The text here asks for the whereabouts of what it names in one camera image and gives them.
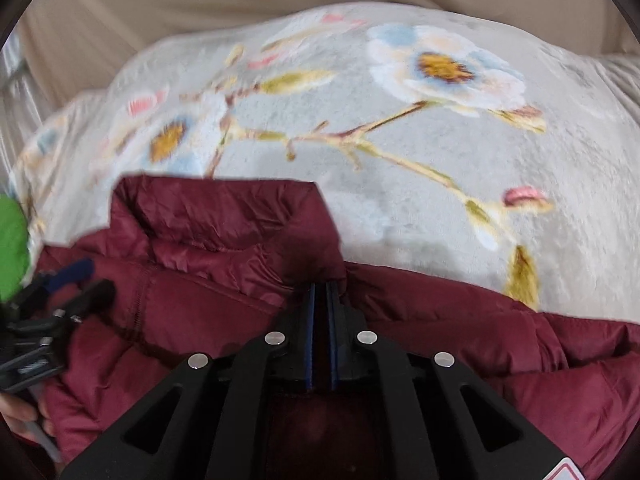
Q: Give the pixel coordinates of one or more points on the green cloth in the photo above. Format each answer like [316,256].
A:
[11,250]

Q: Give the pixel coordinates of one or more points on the maroon quilted jacket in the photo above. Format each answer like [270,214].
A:
[200,285]

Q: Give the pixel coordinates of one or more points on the floral fleece blanket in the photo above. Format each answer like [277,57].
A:
[400,185]

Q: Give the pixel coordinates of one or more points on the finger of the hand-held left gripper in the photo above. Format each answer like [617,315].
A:
[75,270]
[95,294]

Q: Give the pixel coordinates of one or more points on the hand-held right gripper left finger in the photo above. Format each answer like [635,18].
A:
[311,345]

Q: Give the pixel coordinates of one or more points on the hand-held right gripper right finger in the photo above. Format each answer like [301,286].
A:
[332,345]

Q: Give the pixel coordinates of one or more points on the person's left hand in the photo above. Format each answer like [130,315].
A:
[20,412]

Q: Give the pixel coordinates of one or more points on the white satin curtain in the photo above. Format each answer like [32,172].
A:
[12,90]

